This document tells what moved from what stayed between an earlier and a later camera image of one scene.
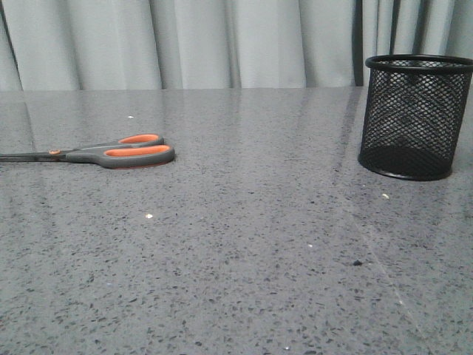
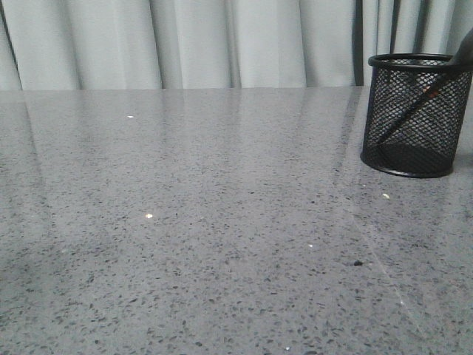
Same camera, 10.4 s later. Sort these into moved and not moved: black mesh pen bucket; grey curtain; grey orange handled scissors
Moved: grey orange handled scissors
Not moved: black mesh pen bucket; grey curtain
